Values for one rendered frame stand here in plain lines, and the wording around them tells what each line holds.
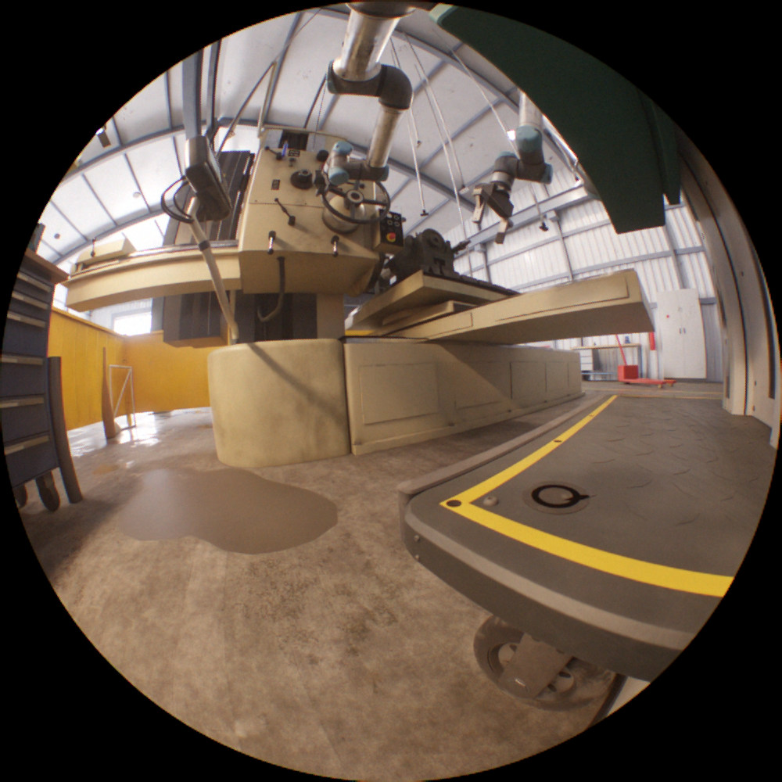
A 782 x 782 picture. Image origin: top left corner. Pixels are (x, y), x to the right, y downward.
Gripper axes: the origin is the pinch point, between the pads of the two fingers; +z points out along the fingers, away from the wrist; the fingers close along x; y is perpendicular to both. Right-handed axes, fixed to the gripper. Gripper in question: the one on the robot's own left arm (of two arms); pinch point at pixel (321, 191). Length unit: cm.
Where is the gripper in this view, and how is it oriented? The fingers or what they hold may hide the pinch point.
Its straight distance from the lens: 131.5
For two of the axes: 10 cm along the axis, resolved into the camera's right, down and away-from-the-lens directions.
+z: -4.8, -0.3, 8.8
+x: -8.6, 2.2, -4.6
